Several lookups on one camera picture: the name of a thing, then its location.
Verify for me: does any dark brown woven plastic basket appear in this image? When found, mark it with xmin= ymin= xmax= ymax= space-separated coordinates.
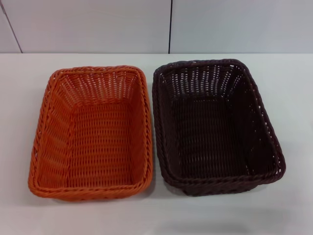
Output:
xmin=152 ymin=58 xmax=286 ymax=196

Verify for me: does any orange woven plastic basket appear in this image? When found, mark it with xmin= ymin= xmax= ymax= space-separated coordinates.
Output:
xmin=27 ymin=64 xmax=154 ymax=198

